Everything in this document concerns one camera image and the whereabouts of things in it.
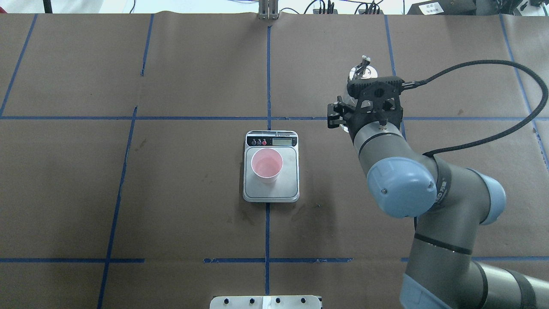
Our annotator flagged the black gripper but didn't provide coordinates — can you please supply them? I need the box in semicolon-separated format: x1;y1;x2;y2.
327;97;404;136

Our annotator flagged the clear glass sauce bottle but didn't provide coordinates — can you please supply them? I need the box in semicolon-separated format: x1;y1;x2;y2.
341;55;378;106

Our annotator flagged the pink plastic cup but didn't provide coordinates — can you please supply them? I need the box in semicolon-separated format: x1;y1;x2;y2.
251;148;283;183

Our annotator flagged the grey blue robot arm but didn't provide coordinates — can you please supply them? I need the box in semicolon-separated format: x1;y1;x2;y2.
327;100;548;309

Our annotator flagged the white digital kitchen scale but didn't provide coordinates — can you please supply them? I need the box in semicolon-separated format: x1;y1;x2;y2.
242;130;300;203

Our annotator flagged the black labelled box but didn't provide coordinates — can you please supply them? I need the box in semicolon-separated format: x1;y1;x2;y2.
406;0;477;15

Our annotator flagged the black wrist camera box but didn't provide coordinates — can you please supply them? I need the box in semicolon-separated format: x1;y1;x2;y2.
347;76;404;100

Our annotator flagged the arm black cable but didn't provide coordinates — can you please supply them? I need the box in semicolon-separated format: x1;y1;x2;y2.
403;60;549;157

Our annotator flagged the aluminium frame post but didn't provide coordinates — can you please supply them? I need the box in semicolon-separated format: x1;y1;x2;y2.
257;0;280;20

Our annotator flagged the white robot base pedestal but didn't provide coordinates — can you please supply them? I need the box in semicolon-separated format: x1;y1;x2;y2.
209;295;323;309

